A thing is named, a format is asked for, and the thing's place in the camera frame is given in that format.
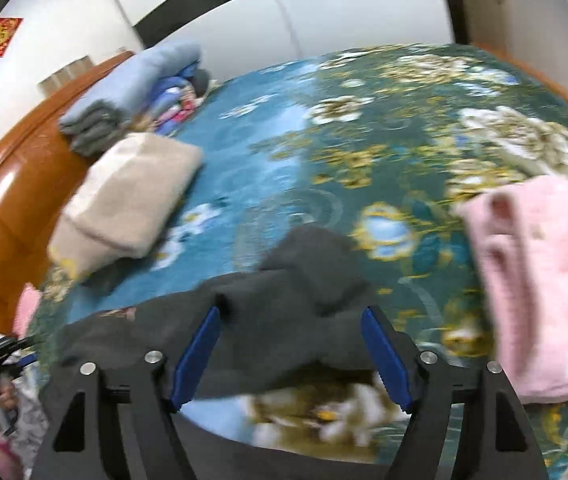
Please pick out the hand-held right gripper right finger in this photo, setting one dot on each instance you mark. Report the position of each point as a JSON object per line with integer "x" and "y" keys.
{"x": 384, "y": 355}

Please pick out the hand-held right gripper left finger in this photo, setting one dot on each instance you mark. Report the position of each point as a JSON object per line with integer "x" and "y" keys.
{"x": 196, "y": 360}

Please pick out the dark grey garment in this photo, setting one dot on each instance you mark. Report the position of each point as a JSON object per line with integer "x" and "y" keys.
{"x": 284, "y": 300}

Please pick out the pink fluffy garment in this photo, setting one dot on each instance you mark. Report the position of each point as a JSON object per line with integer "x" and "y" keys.
{"x": 539, "y": 285}

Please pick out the beige folded garment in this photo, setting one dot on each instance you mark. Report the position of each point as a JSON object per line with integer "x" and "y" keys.
{"x": 124, "y": 205}

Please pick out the wooden bed headboard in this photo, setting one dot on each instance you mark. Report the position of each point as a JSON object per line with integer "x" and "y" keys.
{"x": 19, "y": 190}

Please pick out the floral teal bed blanket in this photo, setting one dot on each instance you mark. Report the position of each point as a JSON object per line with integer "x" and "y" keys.
{"x": 344, "y": 160}

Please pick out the dark grey folded cloth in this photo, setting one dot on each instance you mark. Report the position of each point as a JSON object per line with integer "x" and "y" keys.
{"x": 91, "y": 135}

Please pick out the colourful printed folded cloth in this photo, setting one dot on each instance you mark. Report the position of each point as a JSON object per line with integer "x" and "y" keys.
{"x": 179, "y": 102}

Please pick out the stack of folded blankets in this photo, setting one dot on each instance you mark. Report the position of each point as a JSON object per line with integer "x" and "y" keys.
{"x": 129, "y": 85}

